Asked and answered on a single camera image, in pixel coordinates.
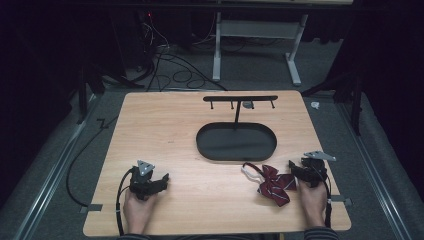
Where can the grey table bracket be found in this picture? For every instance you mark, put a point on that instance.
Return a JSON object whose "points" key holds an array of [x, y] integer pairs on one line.
{"points": [[91, 208], [340, 199]]}

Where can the metal floor rail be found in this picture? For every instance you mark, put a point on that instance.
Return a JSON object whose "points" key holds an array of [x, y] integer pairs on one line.
{"points": [[376, 180], [50, 180]]}

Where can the black tripod stand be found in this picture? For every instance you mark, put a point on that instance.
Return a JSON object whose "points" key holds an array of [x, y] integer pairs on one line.
{"points": [[353, 96], [87, 90]]}

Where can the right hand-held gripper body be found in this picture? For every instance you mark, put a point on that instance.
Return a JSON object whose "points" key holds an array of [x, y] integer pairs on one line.
{"points": [[315, 168]]}

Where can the black hook stand with tray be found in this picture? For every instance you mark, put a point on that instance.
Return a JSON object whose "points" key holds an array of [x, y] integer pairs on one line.
{"points": [[236, 141]]}

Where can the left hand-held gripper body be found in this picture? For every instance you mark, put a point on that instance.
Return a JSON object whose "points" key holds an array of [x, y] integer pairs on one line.
{"points": [[142, 182]]}

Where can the white crumpled paper scrap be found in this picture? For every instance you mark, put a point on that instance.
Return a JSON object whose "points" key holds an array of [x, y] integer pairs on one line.
{"points": [[315, 105]]}

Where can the dark red striped bow tie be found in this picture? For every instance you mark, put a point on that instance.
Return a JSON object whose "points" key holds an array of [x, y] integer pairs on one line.
{"points": [[275, 186]]}

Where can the grey metal desk frame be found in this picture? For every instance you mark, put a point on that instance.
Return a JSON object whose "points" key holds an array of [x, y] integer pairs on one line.
{"points": [[260, 29]]}

